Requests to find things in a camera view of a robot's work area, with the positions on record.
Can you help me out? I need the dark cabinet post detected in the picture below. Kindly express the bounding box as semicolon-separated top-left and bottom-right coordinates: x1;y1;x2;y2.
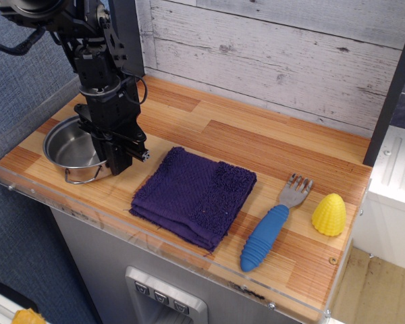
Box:
108;0;144;77
362;43;405;167

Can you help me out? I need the blue handled metal fork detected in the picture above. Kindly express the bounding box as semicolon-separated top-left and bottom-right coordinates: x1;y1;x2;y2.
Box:
240;173;313;272

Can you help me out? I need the white toy sink unit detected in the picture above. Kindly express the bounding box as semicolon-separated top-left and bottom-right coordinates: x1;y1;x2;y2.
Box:
352;126;405;268

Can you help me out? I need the dark right cabinet post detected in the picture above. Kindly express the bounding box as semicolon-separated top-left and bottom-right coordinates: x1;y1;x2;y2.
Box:
362;43;405;167

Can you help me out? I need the silver button panel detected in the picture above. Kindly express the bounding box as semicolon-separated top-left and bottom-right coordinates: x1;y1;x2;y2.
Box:
125;266;209;323

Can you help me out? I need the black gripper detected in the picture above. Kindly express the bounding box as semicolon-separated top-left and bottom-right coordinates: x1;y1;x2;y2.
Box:
74;84;149;176

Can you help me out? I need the clear acrylic table guard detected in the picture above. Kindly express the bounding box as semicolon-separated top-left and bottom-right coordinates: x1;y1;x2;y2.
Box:
0;68;371;323

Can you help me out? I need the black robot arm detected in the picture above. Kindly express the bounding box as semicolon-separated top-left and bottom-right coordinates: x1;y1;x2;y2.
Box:
0;1;149;176

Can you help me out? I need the dark left cabinet post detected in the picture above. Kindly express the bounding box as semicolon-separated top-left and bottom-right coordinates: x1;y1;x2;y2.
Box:
108;0;144;77

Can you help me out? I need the grey cabinet front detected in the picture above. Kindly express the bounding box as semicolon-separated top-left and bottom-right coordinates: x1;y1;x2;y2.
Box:
49;206;311;324

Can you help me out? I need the yellow plastic corn toy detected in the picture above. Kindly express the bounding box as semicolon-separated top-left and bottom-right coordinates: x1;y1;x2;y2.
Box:
311;193;346;236

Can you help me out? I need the folded purple cloth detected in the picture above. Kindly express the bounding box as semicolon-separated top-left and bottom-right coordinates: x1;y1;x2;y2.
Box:
130;147;257;252

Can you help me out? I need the orange yellow toy object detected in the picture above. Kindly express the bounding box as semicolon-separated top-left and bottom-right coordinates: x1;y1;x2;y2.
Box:
11;308;47;324

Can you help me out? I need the small stainless steel pan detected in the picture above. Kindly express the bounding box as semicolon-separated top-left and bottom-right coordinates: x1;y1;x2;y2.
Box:
43;115;112;185

